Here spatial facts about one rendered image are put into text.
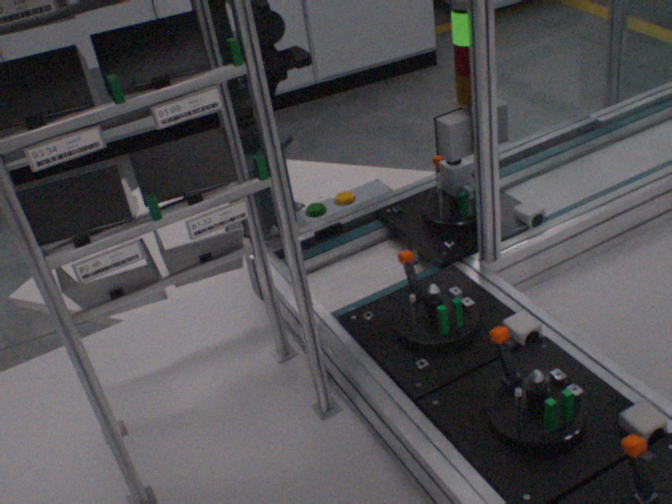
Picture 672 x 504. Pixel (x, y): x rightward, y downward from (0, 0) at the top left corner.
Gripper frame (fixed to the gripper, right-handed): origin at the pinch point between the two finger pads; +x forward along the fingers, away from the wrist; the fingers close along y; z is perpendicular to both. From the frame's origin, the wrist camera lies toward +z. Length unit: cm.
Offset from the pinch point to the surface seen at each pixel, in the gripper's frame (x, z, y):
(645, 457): 19, 88, 5
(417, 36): 100, -260, 193
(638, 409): 27, 78, 15
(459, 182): 19.7, 22.1, 26.7
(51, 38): 50, -284, -7
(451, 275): 28.3, 35.6, 14.7
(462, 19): -15.0, 32.9, 21.9
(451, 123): 1.3, 32.7, 18.8
